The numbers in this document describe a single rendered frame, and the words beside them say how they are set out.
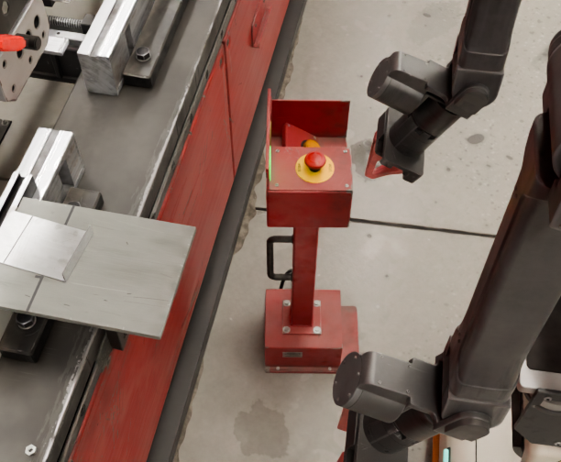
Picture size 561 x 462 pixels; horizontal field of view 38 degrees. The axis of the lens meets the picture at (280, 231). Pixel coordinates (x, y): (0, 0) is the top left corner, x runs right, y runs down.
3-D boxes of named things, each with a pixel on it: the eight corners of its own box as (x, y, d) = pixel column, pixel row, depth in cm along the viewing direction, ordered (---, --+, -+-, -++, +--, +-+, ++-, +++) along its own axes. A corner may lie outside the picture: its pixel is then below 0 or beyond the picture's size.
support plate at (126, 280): (160, 340, 106) (159, 336, 105) (-27, 304, 109) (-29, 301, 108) (196, 230, 116) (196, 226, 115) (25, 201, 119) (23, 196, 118)
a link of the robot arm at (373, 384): (499, 432, 74) (498, 348, 79) (394, 394, 71) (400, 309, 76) (423, 462, 84) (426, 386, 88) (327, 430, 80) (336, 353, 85)
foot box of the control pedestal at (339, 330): (359, 374, 210) (364, 353, 201) (264, 373, 211) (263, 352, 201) (357, 307, 222) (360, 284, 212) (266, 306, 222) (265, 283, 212)
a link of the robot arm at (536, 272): (678, 164, 42) (653, 26, 48) (566, 152, 42) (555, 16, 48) (496, 453, 77) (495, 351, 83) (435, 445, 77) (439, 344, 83)
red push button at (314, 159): (325, 178, 149) (326, 166, 146) (303, 178, 149) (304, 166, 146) (324, 161, 151) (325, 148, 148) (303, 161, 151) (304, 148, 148)
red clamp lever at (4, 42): (4, 37, 91) (42, 36, 100) (-30, 32, 91) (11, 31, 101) (3, 53, 91) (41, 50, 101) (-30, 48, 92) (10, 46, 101)
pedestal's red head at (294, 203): (348, 228, 156) (356, 170, 142) (267, 227, 156) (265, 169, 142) (345, 150, 168) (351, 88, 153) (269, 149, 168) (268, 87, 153)
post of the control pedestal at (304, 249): (312, 326, 205) (321, 198, 161) (291, 326, 205) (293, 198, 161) (312, 308, 208) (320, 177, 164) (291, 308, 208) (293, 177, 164)
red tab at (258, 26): (259, 48, 201) (258, 27, 196) (251, 47, 202) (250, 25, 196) (272, 9, 210) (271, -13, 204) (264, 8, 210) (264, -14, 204)
